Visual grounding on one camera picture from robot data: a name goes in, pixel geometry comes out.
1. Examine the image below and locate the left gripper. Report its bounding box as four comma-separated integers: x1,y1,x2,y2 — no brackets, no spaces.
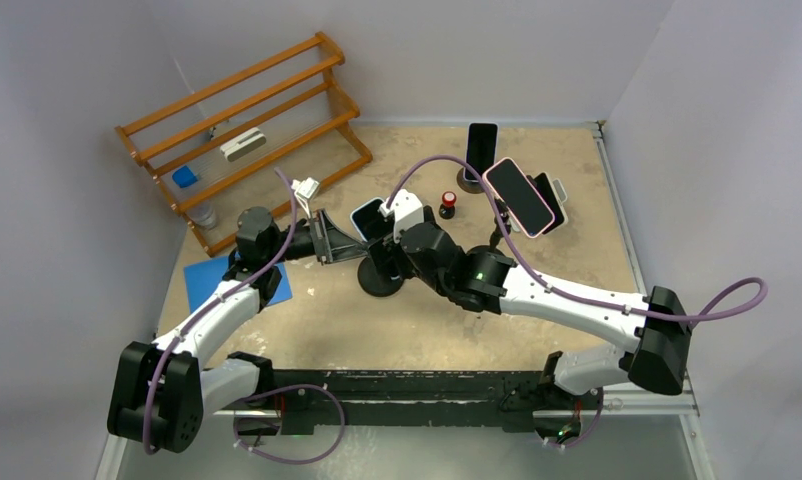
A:
265,209,369,265

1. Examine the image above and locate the black phone stand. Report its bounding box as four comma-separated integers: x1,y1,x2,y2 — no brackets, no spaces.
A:
468,199,511,256
357,257,404,298

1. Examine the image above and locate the light blue case phone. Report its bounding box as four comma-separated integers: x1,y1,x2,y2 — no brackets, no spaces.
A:
349,197,393,243

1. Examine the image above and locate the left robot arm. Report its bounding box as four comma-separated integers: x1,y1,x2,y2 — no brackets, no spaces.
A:
106,207,326,455

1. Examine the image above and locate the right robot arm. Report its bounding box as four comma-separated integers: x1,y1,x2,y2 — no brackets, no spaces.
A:
366,222,692,407

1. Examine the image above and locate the pink case phone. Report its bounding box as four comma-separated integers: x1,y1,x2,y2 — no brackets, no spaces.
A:
482,157,556,238

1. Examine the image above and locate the black phone on round stand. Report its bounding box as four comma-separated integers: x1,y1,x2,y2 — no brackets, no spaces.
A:
466,122,499,175

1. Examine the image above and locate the black phone on silver stand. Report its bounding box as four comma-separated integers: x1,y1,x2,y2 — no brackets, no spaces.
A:
534,172,568,235

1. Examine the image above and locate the silver phone stand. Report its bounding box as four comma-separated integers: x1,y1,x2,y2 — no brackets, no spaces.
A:
551,178,568,204

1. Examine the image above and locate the red black stamp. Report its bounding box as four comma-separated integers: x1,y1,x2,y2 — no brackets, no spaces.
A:
438,191,457,220

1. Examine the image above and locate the white eraser block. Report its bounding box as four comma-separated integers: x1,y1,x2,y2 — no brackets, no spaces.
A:
219,127,267,162

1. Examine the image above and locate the clear plastic cup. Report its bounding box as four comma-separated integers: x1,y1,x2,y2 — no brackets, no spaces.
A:
187,202,218,230

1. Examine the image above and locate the orange wooden rack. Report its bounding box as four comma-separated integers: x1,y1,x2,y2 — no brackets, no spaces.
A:
115,32,373,257

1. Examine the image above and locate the blue mat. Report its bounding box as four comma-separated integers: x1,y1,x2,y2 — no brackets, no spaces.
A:
184,257,293,312

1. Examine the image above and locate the blue cube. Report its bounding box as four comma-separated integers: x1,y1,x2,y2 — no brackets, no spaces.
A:
171,165,198,189

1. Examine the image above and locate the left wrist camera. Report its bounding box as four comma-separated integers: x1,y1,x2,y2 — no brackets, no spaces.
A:
291,177,321,217

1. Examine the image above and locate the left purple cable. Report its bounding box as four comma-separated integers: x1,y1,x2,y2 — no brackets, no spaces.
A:
142,167,300,456

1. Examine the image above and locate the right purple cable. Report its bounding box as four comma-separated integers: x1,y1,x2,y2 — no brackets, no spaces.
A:
384,155,770,325

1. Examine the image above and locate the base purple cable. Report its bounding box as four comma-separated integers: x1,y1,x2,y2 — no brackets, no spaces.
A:
232,384,347,467

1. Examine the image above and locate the black base frame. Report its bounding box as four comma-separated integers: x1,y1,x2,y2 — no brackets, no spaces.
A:
237,369,601,437

